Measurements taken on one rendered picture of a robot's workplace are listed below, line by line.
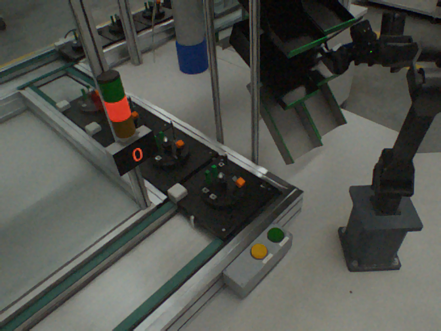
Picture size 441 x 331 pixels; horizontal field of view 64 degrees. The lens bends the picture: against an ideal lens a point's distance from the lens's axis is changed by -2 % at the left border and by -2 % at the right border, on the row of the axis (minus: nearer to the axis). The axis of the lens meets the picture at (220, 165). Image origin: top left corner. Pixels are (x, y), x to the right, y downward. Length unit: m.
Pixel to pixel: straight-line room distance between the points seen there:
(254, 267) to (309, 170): 0.50
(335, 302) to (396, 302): 0.16
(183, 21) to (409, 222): 1.30
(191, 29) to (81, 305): 1.28
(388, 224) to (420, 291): 0.25
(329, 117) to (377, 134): 0.30
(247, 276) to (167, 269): 0.23
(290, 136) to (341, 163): 0.28
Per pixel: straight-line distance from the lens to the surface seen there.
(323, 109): 1.30
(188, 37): 1.82
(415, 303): 1.11
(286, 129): 1.17
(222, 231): 1.01
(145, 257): 1.06
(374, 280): 1.10
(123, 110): 0.84
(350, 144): 1.46
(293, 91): 1.08
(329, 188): 1.28
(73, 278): 1.06
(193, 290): 0.93
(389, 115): 3.20
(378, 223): 0.96
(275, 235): 0.99
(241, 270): 0.95
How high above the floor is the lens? 1.79
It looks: 44 degrees down
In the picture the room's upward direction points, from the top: 5 degrees counter-clockwise
